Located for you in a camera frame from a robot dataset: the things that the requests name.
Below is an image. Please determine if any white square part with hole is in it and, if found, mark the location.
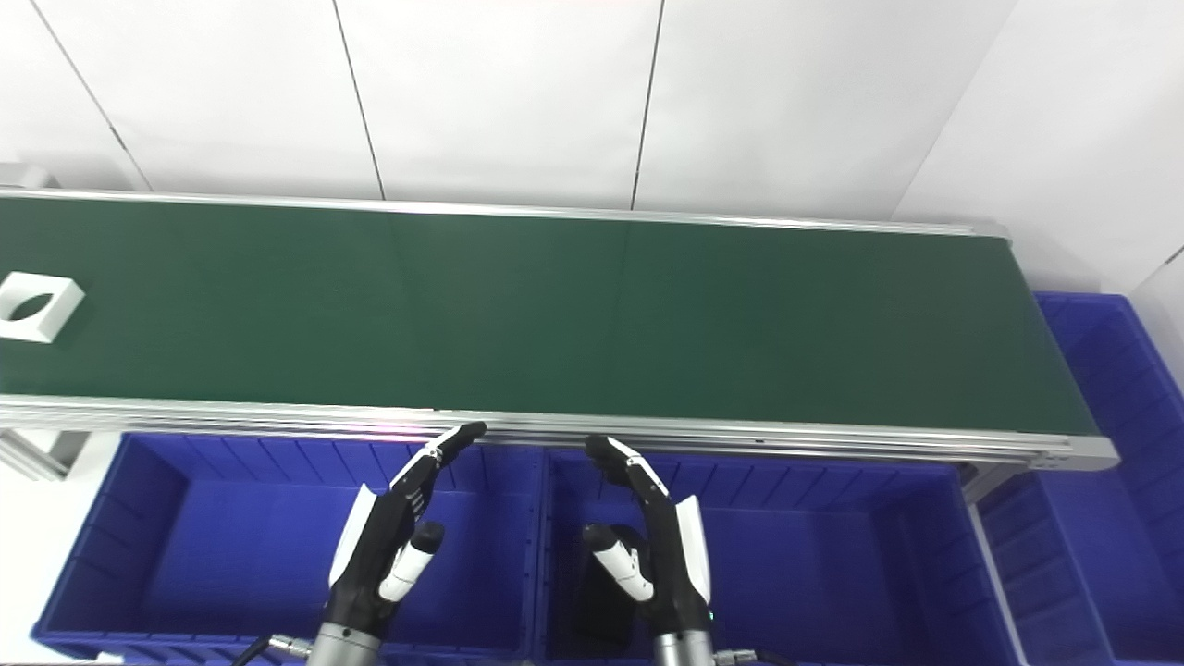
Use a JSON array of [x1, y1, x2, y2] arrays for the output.
[[0, 271, 86, 344]]

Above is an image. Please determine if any black part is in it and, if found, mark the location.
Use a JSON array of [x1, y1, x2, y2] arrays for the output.
[[569, 524, 653, 658]]

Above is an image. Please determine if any aluminium conveyor leg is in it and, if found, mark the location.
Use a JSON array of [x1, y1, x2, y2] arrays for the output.
[[957, 462, 1030, 666], [0, 430, 89, 482]]

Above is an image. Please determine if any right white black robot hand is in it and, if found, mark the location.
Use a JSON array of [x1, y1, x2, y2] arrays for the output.
[[581, 436, 713, 639]]

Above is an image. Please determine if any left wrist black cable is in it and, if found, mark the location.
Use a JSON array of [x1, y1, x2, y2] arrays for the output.
[[229, 633, 315, 666]]

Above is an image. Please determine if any green conveyor belt aluminium frame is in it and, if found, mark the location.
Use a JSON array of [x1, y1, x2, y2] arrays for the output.
[[0, 188, 1120, 473]]

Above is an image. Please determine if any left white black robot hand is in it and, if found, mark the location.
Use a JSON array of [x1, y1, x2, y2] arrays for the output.
[[324, 422, 488, 639]]

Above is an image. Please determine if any blue plastic bin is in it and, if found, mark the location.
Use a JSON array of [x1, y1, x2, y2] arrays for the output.
[[31, 433, 547, 666], [976, 292, 1184, 666], [536, 449, 1018, 666]]

